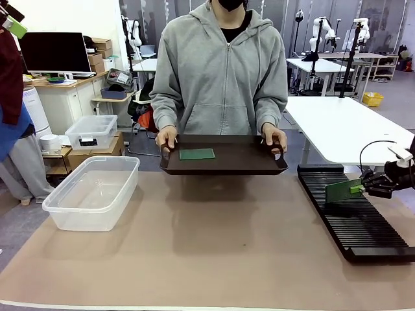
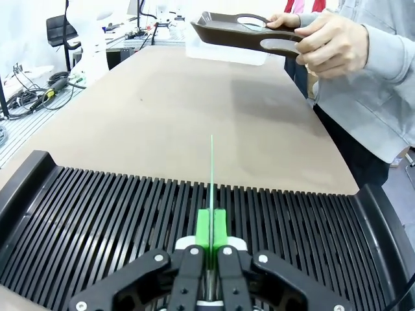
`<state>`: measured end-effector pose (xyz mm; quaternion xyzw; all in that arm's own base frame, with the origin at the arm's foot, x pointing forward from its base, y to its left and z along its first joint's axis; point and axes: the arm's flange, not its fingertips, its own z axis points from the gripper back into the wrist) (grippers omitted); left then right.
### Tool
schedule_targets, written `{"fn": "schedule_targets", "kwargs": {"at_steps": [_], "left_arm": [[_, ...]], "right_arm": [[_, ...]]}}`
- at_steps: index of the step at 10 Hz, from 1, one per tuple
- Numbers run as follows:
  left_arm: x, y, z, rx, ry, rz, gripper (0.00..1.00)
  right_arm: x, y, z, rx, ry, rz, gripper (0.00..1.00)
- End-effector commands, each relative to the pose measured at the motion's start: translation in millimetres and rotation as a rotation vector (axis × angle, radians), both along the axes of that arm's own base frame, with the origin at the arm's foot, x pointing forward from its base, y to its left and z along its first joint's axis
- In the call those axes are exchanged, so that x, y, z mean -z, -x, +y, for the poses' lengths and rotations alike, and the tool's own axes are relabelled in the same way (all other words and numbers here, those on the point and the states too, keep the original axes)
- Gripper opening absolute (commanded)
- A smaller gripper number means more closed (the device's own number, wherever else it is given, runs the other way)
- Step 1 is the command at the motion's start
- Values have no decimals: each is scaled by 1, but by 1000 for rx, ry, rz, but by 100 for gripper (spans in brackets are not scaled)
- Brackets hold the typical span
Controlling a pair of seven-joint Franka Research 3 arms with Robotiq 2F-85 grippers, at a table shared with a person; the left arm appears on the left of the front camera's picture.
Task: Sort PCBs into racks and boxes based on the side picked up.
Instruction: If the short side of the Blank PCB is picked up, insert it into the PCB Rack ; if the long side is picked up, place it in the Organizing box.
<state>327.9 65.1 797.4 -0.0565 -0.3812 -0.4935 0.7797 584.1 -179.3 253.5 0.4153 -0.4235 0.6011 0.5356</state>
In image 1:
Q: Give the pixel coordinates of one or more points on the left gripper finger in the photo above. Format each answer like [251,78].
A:
[13,13]
[17,28]

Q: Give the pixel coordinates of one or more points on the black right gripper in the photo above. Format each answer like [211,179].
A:
[400,176]

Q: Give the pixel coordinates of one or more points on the green perforated PCB board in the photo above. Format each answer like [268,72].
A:
[338,191]
[196,154]

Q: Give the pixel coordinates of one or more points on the brown plastic serving tray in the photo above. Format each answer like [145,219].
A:
[227,162]

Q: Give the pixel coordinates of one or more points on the person's right forearm grey sleeve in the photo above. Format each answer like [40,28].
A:
[165,113]

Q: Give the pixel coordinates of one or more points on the person's left forearm grey sleeve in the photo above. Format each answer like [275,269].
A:
[270,111]

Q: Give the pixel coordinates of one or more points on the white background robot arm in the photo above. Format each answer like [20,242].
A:
[363,29]
[321,32]
[134,32]

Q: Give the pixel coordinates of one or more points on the person's left hand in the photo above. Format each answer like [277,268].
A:
[274,133]

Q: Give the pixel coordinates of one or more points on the person's right hand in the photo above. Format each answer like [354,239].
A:
[167,136]

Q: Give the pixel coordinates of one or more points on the black slotted PCB rack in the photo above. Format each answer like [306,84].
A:
[363,226]

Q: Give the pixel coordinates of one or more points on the black computer monitor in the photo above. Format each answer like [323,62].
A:
[55,52]

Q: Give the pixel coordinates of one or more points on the bystander with blue apron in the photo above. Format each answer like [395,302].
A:
[9,81]

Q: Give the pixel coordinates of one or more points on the large white table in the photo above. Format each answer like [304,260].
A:
[343,129]

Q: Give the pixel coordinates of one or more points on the green bowl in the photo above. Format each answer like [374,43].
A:
[55,79]

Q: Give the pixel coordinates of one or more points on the white air purifier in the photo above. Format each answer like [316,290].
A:
[34,110]

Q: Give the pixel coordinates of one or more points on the small cardboard box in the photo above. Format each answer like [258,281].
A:
[102,43]
[95,59]
[97,68]

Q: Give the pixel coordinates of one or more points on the yellow plastic basket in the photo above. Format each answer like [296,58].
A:
[373,98]

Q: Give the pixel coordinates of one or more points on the white cabinet with wooden top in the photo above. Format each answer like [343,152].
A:
[71,103]

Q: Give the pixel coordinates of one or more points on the black tray with packets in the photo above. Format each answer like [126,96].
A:
[120,76]

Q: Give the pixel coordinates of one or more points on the grey blue plastic bin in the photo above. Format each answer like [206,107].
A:
[113,94]

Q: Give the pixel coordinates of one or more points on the small wooden top trolley table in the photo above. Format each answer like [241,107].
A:
[110,101]

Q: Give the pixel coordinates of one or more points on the white round canister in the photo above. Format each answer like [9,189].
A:
[50,142]

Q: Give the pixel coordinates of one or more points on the clear lidded storage box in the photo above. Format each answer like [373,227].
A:
[90,129]

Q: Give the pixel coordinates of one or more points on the white background table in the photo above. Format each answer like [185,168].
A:
[321,64]

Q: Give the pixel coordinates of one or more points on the pile of colourful clothes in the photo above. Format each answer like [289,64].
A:
[142,110]

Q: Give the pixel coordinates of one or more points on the large cardboard box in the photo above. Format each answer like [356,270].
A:
[103,155]

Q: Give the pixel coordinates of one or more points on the person in grey hoodie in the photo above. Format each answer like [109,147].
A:
[220,81]

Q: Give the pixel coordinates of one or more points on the clear plastic open box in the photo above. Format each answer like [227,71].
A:
[90,194]

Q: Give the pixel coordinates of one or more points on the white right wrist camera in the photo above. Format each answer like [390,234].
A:
[400,152]

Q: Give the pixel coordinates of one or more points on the black camera stand pole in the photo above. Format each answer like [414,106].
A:
[315,55]
[350,61]

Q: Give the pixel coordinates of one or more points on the small black frame side table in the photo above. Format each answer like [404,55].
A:
[60,152]

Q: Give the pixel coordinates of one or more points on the metal frame chair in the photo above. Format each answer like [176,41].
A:
[139,150]

